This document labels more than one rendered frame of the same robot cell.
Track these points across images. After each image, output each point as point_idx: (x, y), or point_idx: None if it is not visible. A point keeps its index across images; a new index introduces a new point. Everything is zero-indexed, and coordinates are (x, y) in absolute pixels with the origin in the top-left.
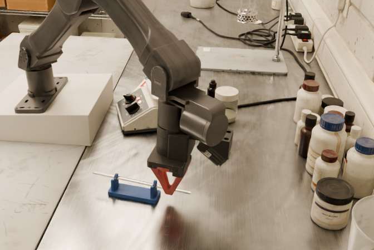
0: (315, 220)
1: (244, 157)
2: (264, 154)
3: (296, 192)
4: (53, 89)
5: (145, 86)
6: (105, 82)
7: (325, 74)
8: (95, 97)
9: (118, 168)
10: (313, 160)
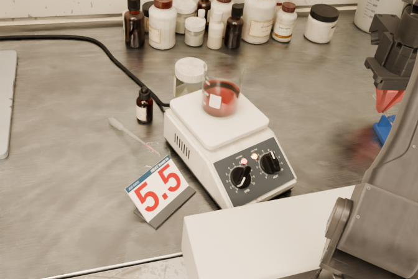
0: (329, 39)
1: (265, 79)
2: (250, 67)
3: (298, 49)
4: None
5: (211, 155)
6: (232, 210)
7: (14, 23)
8: (300, 199)
9: (364, 170)
10: (269, 28)
